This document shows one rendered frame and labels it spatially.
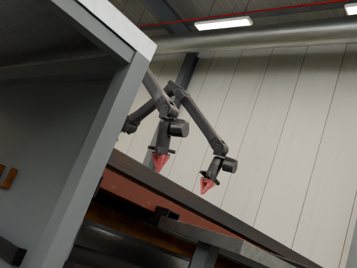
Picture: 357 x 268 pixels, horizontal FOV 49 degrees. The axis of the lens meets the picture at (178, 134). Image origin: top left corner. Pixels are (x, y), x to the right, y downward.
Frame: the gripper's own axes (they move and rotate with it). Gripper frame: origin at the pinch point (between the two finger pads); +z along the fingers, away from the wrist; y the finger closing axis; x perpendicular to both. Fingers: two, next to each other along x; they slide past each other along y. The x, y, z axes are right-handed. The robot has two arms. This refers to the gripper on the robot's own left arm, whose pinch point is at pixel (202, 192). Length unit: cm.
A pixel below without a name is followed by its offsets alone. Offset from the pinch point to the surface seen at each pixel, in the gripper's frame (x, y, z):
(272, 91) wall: 430, 520, -586
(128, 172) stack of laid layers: -42, -73, 34
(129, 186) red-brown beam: -42, -70, 37
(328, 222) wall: 221, 609, -284
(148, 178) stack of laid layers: -42, -66, 32
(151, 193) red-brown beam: -42, -62, 34
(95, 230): 38, -15, 37
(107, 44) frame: -61, -106, 26
